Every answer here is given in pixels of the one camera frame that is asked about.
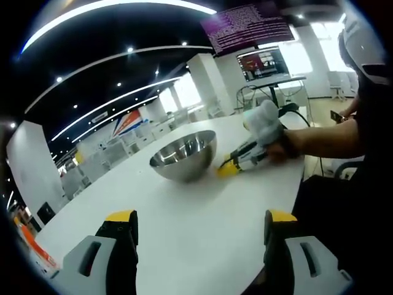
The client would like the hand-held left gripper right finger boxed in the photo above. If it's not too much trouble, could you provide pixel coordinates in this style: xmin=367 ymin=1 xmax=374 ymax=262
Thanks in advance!
xmin=242 ymin=210 xmax=354 ymax=295

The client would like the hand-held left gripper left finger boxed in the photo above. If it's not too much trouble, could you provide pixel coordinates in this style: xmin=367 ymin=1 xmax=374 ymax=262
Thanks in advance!
xmin=50 ymin=210 xmax=139 ymax=295

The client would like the stainless steel bowl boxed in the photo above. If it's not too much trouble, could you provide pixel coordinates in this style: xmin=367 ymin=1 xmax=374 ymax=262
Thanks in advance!
xmin=149 ymin=130 xmax=217 ymax=183

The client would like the person's right hand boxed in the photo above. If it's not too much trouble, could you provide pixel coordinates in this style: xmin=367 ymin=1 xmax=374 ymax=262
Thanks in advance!
xmin=265 ymin=134 xmax=292 ymax=164

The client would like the small grey standing desk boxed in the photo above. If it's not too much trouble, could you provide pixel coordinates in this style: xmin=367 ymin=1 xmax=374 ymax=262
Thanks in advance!
xmin=250 ymin=75 xmax=308 ymax=105

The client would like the small monitor with red window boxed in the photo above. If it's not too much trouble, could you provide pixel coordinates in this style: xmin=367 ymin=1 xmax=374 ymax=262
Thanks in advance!
xmin=236 ymin=47 xmax=290 ymax=82

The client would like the person operator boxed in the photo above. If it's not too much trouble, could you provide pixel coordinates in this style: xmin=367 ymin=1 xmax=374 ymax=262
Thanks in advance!
xmin=291 ymin=70 xmax=393 ymax=277

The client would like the white square pillar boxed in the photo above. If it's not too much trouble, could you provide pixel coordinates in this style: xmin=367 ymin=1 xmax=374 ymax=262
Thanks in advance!
xmin=186 ymin=53 xmax=237 ymax=119
xmin=6 ymin=120 xmax=67 ymax=216

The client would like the black box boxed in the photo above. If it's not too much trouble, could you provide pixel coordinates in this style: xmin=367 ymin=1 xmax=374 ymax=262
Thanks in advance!
xmin=36 ymin=202 xmax=56 ymax=226

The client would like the white swivel chair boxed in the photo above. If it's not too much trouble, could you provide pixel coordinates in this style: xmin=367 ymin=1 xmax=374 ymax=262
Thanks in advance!
xmin=328 ymin=70 xmax=351 ymax=101

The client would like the white chair with dark trim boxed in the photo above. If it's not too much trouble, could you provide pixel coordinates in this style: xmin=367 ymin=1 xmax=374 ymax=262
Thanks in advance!
xmin=334 ymin=156 xmax=366 ymax=179

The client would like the white table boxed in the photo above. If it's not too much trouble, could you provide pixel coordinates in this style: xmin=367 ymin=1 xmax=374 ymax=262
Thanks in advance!
xmin=35 ymin=106 xmax=309 ymax=295

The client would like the large monitor with purple text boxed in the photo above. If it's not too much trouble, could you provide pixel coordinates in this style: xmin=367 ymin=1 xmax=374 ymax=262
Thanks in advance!
xmin=199 ymin=1 xmax=295 ymax=58

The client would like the white chest device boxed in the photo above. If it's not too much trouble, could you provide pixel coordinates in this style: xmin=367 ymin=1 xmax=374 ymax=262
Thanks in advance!
xmin=337 ymin=12 xmax=388 ymax=87

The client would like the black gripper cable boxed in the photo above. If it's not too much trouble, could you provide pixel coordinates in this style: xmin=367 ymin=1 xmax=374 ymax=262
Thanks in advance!
xmin=277 ymin=103 xmax=311 ymax=127

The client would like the red and blue wall banner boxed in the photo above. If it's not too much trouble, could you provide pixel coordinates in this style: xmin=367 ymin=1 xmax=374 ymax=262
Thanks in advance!
xmin=112 ymin=109 xmax=144 ymax=136

